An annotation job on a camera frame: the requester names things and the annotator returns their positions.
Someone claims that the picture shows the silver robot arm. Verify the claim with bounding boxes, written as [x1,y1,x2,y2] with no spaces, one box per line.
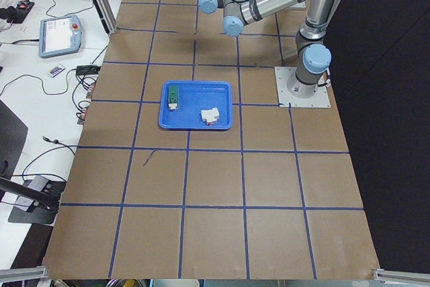
[198,0,340,99]

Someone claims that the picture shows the black device with red button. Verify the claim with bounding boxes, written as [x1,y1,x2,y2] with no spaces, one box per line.
[1,0,34,24]

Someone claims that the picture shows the near blue teach pendant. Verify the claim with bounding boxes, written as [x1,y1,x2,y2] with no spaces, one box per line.
[38,15,82,58]

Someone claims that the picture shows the small remote control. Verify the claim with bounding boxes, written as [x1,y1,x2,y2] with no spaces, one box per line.
[47,63,65,78]

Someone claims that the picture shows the black power adapter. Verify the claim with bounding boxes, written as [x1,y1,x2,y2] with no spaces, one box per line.
[76,65,101,76]

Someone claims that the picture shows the grey usb hub box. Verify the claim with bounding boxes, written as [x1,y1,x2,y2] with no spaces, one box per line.
[28,175,52,193]

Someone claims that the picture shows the blue plastic tray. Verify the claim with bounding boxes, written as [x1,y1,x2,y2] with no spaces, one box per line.
[159,80,233,130]

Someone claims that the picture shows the white grey circuit breaker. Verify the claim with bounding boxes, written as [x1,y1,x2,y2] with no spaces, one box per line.
[200,108,220,126]

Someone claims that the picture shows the aluminium bar bottom left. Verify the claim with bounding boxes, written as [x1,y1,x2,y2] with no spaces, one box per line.
[0,266,48,283]

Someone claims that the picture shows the aluminium bar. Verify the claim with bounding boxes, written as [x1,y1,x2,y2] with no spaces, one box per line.
[372,268,430,286]
[0,266,48,283]

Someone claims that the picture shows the aluminium bar bottom right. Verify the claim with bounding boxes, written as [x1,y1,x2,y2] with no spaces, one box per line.
[372,268,430,286]

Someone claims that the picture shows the green electrical switch module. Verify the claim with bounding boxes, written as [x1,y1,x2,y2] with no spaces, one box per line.
[167,85,179,110]

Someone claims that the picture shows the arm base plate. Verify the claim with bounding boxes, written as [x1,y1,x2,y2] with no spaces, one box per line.
[274,67,331,108]

